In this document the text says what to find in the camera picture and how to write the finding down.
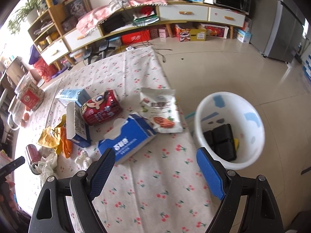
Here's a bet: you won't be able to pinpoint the clear glass pitcher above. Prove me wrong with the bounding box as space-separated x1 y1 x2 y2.
7 97 25 130

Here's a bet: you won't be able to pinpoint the red cartoon drink can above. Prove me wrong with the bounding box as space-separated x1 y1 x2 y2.
80 90 123 126

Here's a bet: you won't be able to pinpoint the black plastic tray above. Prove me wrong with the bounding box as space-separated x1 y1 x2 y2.
203 123 238 162

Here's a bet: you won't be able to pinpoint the purple bag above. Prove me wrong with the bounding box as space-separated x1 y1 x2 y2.
28 44 41 65

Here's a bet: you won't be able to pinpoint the small white tissue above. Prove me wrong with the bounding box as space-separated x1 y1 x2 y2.
74 150 92 169

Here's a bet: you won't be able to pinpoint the light blue packet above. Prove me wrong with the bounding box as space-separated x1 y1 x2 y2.
55 88 88 108

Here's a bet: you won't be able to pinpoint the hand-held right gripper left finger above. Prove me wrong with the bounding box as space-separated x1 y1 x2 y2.
29 148 116 233

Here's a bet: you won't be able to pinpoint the person's left hand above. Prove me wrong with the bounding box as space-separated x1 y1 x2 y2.
0 181 17 213

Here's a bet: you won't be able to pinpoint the pink cloth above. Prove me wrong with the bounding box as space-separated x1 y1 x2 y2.
76 0 169 34

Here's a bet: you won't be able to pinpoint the wooden shelf unit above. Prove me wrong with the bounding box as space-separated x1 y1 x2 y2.
27 0 103 66

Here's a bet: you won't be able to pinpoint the yellow cartoon cardboard box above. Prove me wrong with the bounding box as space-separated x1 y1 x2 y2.
175 23 207 42

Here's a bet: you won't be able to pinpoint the green potted plant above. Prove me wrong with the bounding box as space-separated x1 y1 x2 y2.
7 0 49 36

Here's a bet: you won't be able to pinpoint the yellow wrapper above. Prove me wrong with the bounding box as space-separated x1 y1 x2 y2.
37 115 66 149

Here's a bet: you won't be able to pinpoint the small red can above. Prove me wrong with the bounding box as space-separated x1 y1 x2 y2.
25 144 41 175

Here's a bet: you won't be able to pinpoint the red bag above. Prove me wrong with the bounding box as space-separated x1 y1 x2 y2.
32 58 59 83

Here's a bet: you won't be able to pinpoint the red and white crate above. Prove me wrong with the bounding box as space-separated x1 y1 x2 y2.
200 23 230 39

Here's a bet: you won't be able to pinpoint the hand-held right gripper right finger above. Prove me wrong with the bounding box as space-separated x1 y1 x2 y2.
196 147 284 233

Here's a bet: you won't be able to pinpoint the blue tissue box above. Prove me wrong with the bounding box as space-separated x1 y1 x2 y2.
98 113 157 164

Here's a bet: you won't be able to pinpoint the grey refrigerator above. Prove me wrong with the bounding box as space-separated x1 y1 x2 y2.
250 0 306 64

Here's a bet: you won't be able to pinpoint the red tomatoes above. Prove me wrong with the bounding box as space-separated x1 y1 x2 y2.
20 112 31 127

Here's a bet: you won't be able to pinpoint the white and blue carton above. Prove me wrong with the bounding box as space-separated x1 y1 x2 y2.
66 101 92 148

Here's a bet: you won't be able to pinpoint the black floor cable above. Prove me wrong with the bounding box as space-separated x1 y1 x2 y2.
145 41 173 63

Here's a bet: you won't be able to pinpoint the white snack pouch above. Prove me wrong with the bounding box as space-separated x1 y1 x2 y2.
139 87 183 134

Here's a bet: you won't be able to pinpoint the white plastic bucket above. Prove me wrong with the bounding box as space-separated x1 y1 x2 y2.
193 91 265 170

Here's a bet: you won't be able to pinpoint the blue and white box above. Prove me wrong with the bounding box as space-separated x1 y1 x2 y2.
234 28 252 44

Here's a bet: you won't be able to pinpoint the long wooden white cabinet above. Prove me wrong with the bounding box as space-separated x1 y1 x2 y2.
97 0 246 40

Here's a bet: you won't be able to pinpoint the orange wrapper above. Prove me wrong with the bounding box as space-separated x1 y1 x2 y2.
57 127 73 158

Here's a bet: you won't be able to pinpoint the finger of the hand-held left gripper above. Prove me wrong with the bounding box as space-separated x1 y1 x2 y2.
0 156 26 178

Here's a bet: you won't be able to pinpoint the white plastic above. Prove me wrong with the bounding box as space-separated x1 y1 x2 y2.
37 154 59 178

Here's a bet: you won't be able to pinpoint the cherry print tablecloth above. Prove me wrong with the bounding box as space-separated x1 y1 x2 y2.
15 46 219 233

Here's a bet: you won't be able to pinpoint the red flat box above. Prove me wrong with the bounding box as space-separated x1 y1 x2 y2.
121 30 151 46

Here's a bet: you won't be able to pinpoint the glass jar with red label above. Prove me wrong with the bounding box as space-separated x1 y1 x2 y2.
15 75 45 111

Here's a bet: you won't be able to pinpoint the dark framed picture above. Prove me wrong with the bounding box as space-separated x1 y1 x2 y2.
63 0 93 18

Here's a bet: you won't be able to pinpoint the brown cardboard box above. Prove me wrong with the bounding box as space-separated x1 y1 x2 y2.
4 57 28 78

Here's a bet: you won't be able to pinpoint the black pedal device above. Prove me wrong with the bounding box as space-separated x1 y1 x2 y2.
82 39 116 64

